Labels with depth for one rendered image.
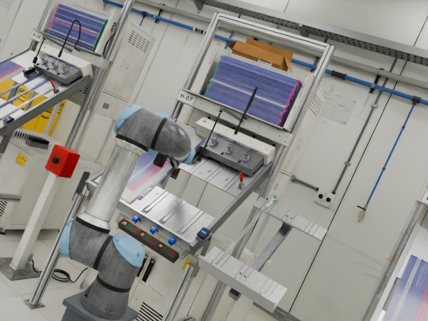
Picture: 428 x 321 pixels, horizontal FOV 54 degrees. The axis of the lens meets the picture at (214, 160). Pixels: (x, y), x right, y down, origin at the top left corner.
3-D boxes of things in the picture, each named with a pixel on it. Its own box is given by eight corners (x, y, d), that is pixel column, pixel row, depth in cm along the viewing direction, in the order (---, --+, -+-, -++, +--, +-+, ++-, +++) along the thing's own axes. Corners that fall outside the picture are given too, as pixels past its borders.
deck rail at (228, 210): (193, 255, 186) (192, 246, 182) (189, 253, 187) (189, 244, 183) (272, 171, 231) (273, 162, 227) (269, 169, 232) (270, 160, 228)
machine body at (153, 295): (164, 370, 215) (213, 262, 211) (74, 297, 245) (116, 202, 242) (216, 339, 273) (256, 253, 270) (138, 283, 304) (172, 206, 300)
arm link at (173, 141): (199, 130, 134) (198, 146, 183) (167, 116, 134) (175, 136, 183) (184, 162, 133) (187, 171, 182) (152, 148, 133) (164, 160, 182)
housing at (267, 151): (265, 174, 230) (268, 154, 221) (195, 141, 251) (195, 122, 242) (272, 167, 235) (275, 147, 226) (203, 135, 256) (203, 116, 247)
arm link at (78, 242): (93, 274, 127) (168, 114, 134) (48, 253, 127) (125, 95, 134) (101, 268, 139) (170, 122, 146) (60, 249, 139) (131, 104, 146)
